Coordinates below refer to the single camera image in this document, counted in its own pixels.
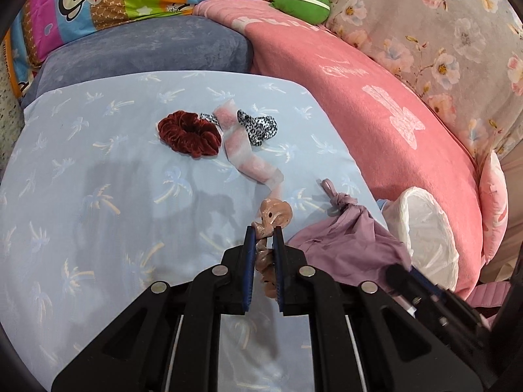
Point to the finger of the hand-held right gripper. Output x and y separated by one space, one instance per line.
425 284

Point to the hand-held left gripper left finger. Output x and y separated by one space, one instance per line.
248 269

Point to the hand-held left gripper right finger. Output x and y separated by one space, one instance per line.
279 269

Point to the white plastic bin bag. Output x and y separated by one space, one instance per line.
425 228

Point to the tan nylon stocking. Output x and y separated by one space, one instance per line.
278 212

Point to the purple cloth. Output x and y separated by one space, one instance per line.
347 245

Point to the pink puffer jacket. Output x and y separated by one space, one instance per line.
486 294

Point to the pink and white pillow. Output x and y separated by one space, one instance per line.
494 196

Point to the pink and white cloth strip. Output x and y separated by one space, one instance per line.
237 143

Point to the leopard print scrunchie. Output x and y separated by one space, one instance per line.
257 126

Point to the dark red velvet scrunchie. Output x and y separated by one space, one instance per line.
175 130

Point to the light blue palm print sheet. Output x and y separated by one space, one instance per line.
81 171

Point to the pink blanket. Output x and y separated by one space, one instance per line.
347 69

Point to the blue-grey cushion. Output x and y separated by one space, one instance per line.
143 49

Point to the grey floral blanket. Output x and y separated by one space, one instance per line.
429 20

